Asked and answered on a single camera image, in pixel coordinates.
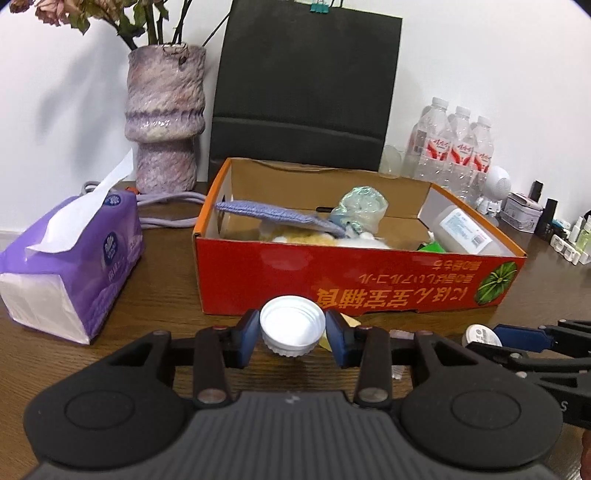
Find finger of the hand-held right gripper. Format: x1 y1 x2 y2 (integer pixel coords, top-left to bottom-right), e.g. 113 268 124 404
470 344 591 382
491 319 591 352

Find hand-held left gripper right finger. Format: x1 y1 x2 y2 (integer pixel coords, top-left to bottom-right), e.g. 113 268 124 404
324 309 468 409

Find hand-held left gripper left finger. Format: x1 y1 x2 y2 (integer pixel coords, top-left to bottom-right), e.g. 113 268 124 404
108 309 262 409

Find small round white jar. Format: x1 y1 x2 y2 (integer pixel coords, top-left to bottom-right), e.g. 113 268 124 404
461 323 504 348

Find white bottle cap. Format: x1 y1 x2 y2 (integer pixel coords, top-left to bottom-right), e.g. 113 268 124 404
259 296 327 357

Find red cardboard box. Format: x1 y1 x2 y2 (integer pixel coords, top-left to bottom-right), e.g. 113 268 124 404
191 156 528 317

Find large white plastic bottle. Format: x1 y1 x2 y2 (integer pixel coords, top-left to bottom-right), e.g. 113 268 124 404
431 206 507 255

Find yellow and white fluffy toy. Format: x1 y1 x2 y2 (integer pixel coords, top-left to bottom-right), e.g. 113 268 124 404
258 228 393 250

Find small pale green bottle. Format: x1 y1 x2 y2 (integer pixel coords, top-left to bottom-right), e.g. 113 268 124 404
568 214 591 255

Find printed tin box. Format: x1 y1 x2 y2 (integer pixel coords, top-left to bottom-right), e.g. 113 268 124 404
501 192 544 233

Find purple cloth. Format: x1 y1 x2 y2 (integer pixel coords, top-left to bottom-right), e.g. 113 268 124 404
215 199 347 236

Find white robot-shaped speaker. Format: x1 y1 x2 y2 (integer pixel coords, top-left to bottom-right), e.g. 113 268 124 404
475 165 513 217

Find purple tissue pack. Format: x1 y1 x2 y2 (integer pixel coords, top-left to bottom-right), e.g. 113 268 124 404
0 147 144 346

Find clear water bottle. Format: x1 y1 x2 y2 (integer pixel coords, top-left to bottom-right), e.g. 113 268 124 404
406 96 451 181
466 115 495 204
443 106 476 199

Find clear glass cup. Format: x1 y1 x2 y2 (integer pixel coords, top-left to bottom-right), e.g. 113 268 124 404
380 144 407 180

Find purple ceramic vase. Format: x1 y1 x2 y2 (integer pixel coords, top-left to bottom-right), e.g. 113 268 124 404
125 43 208 195

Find black paper bag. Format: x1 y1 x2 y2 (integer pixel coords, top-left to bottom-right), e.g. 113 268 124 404
207 0 404 176

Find dried pink flowers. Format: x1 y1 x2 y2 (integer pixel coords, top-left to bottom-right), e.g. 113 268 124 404
9 0 232 52

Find purple cord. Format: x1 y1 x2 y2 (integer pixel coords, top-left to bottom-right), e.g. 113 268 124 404
80 182 206 230

